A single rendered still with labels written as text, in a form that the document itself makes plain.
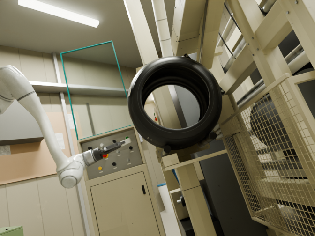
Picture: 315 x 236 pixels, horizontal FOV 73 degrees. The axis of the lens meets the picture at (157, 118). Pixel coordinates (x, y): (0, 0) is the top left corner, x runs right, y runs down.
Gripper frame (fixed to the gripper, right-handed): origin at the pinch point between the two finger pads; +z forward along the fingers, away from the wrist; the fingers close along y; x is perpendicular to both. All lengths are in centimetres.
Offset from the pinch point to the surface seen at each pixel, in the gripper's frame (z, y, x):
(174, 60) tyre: 48, -13, -33
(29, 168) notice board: -164, 208, -62
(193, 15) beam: 70, -21, -52
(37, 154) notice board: -151, 217, -82
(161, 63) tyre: 40, -13, -34
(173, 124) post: 36.9, 26.8, -2.4
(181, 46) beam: 66, 9, -52
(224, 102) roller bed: 78, 20, -1
